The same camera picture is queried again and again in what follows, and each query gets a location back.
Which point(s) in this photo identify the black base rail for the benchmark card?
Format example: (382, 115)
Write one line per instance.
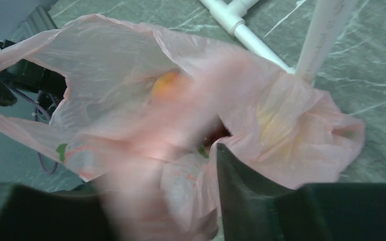
(28, 76)

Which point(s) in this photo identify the pink peach-print plastic bag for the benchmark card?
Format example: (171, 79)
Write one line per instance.
(144, 152)

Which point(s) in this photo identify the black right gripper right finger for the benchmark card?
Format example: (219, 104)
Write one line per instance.
(256, 208)

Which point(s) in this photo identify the yellow corn cob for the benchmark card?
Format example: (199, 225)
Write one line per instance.
(275, 124)

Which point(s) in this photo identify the white pvc pipe assembly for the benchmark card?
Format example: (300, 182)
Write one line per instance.
(230, 18)

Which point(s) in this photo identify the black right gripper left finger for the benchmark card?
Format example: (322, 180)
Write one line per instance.
(29, 214)

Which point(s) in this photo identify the peach fake fruit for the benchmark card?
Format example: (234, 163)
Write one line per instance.
(164, 86)

